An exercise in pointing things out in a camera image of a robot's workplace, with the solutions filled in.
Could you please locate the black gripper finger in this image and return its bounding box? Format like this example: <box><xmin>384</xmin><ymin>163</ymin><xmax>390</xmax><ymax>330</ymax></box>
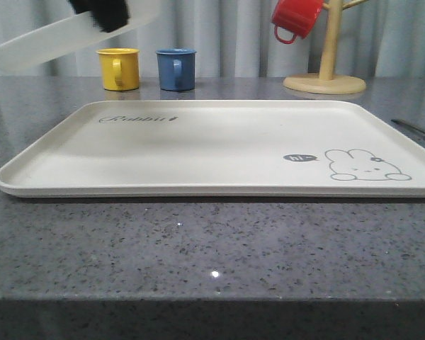
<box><xmin>68</xmin><ymin>0</ymin><xmax>130</xmax><ymax>33</ymax></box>

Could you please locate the white round plate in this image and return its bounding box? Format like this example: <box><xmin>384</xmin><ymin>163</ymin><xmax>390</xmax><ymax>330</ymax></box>
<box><xmin>0</xmin><ymin>0</ymin><xmax>161</xmax><ymax>73</ymax></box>

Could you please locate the yellow enamel mug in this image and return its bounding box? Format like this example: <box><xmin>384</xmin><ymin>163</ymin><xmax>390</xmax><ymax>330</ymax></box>
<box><xmin>96</xmin><ymin>47</ymin><xmax>140</xmax><ymax>91</ymax></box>

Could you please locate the blue enamel mug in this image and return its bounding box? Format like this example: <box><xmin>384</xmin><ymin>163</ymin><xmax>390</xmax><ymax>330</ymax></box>
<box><xmin>156</xmin><ymin>48</ymin><xmax>196</xmax><ymax>91</ymax></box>

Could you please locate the cream rabbit serving tray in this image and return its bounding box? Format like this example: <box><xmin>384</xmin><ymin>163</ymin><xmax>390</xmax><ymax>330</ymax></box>
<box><xmin>0</xmin><ymin>100</ymin><xmax>425</xmax><ymax>198</ymax></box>

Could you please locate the red enamel mug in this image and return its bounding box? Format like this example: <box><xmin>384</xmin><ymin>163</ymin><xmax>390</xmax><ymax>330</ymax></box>
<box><xmin>271</xmin><ymin>0</ymin><xmax>324</xmax><ymax>45</ymax></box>

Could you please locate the wooden mug tree stand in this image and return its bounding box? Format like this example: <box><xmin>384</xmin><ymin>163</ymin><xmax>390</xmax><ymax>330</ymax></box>
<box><xmin>283</xmin><ymin>0</ymin><xmax>366</xmax><ymax>95</ymax></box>

